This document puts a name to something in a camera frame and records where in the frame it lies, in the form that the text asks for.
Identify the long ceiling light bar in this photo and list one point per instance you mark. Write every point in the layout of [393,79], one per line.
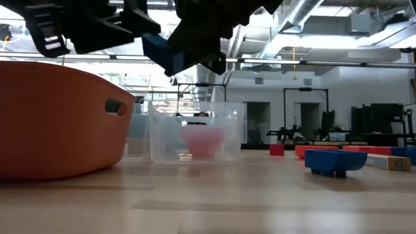
[276,61]

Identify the black cabinet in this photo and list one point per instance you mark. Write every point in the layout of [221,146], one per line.
[377,118]

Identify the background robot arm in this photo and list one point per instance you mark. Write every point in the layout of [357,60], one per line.
[286,133]

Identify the black gantry frame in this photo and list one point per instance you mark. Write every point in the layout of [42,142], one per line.
[201,84]
[305,88]

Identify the teal plastic bin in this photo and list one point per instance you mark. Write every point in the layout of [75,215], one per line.
[138,126]

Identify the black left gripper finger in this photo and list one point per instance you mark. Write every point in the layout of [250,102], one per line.
[143,19]
[100,35]

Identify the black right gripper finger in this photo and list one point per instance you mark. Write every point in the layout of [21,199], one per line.
[201,45]

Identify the natural wooden plank block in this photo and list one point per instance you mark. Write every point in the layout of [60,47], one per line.
[386,162]

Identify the red wooden block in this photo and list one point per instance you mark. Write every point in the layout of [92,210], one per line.
[277,150]

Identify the clear plastic bin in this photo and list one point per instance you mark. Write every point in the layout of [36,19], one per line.
[143,149]
[162,143]

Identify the black office chair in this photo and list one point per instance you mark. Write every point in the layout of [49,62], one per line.
[255,138]

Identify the blue toy brick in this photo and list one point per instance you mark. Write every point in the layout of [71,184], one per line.
[404,154]
[159,52]
[334,161]

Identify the orange plastic bin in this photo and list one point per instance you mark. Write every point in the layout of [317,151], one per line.
[58,123]

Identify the grey ceiling duct box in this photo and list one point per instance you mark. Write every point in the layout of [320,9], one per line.
[334,24]

